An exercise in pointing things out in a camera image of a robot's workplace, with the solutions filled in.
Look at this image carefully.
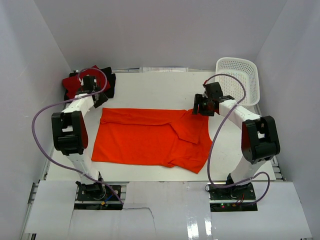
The folded red t shirt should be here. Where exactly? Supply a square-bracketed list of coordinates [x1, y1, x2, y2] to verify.
[61, 65, 112, 100]

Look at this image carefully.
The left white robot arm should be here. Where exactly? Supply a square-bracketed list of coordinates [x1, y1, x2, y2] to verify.
[51, 74, 108, 200]

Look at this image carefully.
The folded black t shirt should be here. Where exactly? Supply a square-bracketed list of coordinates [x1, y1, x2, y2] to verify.
[64, 66, 118, 102]

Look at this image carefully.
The white label strip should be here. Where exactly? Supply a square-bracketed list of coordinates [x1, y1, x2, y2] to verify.
[139, 67, 189, 73]

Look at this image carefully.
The white plastic basket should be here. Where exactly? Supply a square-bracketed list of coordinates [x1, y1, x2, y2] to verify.
[215, 57, 260, 107]

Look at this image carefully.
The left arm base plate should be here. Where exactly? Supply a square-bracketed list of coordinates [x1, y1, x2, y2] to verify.
[74, 181, 125, 211]

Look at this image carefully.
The orange t shirt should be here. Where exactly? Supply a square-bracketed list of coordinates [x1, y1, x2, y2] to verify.
[91, 108, 212, 174]

